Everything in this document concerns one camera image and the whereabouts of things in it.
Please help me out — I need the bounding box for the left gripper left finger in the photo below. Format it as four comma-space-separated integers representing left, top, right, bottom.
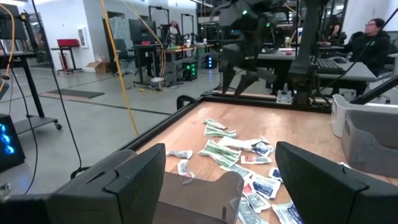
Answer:
49, 143, 167, 224

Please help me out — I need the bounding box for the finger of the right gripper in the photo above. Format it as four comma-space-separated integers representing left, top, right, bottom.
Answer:
234, 73, 261, 98
221, 65, 237, 95

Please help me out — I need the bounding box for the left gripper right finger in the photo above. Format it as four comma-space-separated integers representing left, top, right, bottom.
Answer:
275, 141, 398, 224

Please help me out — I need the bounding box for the white alcohol wipe packet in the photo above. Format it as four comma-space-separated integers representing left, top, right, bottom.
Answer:
249, 174, 282, 200
268, 167, 284, 183
271, 201, 304, 224
251, 141, 275, 157
220, 164, 254, 180
237, 197, 269, 224

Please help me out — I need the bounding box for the white bandage packet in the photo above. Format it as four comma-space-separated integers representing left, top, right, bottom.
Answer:
217, 136, 271, 151

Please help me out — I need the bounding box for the computer with blue light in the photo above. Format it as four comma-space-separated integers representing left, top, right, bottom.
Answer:
205, 54, 218, 70

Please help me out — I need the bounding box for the computer with green lights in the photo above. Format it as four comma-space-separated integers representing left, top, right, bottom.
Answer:
182, 60, 198, 82

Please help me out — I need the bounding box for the cluttered wooden desk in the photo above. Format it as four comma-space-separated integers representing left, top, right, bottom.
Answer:
132, 42, 216, 88

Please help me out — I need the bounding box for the brown translucent plastic bin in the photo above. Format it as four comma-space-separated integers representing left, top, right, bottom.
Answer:
341, 108, 398, 179

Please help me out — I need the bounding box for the person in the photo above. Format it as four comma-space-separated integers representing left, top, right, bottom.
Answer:
320, 17, 393, 97
169, 19, 183, 37
325, 14, 348, 45

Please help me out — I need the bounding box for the light grey plastic bin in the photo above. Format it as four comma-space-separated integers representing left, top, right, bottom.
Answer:
330, 93, 398, 138

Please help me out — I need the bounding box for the black monitor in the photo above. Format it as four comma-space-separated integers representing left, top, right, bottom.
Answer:
128, 19, 157, 45

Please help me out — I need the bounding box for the grey office chair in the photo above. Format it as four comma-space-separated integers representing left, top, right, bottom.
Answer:
113, 38, 138, 76

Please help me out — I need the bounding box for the grey desk with keyboard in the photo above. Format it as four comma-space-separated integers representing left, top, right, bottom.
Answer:
257, 51, 379, 82

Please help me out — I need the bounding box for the black diagonal beam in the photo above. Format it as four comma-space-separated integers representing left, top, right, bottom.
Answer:
349, 74, 398, 105

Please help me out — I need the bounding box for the dark floor mat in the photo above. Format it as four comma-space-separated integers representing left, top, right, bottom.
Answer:
39, 88, 106, 102

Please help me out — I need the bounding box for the cardboard box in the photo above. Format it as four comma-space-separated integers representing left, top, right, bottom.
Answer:
86, 60, 113, 75

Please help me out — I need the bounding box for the computer with blue lights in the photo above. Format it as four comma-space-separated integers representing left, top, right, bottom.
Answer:
0, 113, 27, 172

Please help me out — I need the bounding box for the black rolling stand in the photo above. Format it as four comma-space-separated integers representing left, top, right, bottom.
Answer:
0, 2, 63, 135

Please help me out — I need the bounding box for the red cart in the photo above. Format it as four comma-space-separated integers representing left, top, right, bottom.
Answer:
50, 38, 84, 75

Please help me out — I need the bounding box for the yellow hanging cable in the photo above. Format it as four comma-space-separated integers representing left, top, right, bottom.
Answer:
120, 0, 167, 91

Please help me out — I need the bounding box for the orange hanging cable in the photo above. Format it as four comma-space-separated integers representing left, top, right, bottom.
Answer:
99, 0, 141, 137

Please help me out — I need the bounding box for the thin black hanging cable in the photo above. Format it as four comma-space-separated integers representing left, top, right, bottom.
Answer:
30, 0, 84, 171

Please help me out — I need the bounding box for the white wall picture frame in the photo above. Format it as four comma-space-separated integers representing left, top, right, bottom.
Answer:
77, 27, 89, 49

